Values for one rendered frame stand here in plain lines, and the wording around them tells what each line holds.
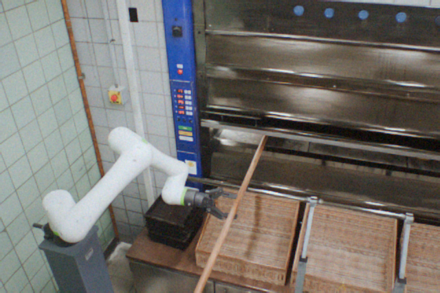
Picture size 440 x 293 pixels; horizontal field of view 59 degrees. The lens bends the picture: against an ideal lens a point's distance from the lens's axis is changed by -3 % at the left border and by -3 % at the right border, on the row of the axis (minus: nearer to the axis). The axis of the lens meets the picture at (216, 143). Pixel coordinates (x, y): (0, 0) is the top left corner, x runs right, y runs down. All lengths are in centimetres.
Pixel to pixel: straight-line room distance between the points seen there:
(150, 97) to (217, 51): 57
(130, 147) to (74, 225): 39
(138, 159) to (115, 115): 112
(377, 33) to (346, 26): 15
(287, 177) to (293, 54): 80
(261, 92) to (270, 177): 58
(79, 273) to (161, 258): 76
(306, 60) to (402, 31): 48
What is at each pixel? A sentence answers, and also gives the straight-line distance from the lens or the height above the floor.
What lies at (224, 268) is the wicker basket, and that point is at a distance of 253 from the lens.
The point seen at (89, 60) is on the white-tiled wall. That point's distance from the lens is 271.
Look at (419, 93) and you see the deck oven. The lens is 225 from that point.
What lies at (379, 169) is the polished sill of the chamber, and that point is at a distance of 247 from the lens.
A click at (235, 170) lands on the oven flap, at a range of 263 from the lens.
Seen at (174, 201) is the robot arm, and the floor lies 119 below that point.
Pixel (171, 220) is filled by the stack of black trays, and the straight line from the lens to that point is 258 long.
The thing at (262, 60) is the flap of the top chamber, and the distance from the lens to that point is 221.
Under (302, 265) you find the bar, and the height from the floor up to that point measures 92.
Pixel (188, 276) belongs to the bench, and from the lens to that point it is 264.
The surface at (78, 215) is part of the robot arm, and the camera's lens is 175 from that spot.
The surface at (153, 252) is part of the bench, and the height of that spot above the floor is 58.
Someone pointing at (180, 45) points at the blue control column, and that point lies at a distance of 231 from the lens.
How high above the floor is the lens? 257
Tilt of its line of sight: 33 degrees down
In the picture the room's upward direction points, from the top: 2 degrees counter-clockwise
